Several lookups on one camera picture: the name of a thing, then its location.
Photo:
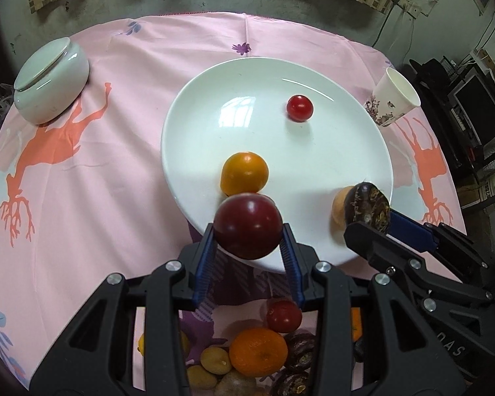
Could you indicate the small red cherry tomato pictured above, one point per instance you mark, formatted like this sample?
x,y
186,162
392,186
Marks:
x,y
300,108

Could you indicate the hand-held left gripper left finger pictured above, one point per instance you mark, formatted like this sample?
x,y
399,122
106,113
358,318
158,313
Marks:
x,y
204,264

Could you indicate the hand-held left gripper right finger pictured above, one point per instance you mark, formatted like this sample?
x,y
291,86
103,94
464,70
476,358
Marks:
x,y
291,264

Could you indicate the clear plastic bag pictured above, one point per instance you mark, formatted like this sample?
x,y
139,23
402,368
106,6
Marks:
x,y
3,101

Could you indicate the floral paper cup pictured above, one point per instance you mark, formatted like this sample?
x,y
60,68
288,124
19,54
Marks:
x,y
390,99

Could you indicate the dark purple fruit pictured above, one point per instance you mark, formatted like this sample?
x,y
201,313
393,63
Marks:
x,y
359,350

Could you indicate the purple striped pepino melon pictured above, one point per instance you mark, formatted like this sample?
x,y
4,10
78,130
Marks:
x,y
235,385

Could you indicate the large orange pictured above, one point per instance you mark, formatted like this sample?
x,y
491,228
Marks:
x,y
258,352

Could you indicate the dark wrinkled passion fruit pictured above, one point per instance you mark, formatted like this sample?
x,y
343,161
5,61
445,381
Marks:
x,y
299,350
291,384
367,206

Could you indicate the pink printed tablecloth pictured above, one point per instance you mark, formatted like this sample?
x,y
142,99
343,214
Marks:
x,y
107,214

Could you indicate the computer monitor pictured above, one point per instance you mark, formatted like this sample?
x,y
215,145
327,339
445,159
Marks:
x,y
478,107

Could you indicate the tan round fruit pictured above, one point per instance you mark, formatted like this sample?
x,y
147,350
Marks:
x,y
216,359
200,377

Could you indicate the white lidded ceramic jar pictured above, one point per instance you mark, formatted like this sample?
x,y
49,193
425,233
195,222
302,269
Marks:
x,y
49,78

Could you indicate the white round plate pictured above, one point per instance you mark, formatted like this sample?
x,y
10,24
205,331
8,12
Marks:
x,y
334,152

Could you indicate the white wall socket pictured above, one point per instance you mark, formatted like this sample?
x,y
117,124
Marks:
x,y
406,6

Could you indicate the large dark red plum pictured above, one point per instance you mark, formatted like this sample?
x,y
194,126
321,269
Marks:
x,y
247,227

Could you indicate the tan speckled pepino melon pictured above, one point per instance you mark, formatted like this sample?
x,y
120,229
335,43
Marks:
x,y
339,210

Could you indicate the yellow orange tomato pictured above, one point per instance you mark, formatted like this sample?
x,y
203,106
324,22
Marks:
x,y
244,173

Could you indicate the yellow lemon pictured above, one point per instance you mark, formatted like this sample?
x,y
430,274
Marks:
x,y
185,342

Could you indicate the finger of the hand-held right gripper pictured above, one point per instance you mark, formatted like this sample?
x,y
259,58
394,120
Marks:
x,y
410,229
375,251

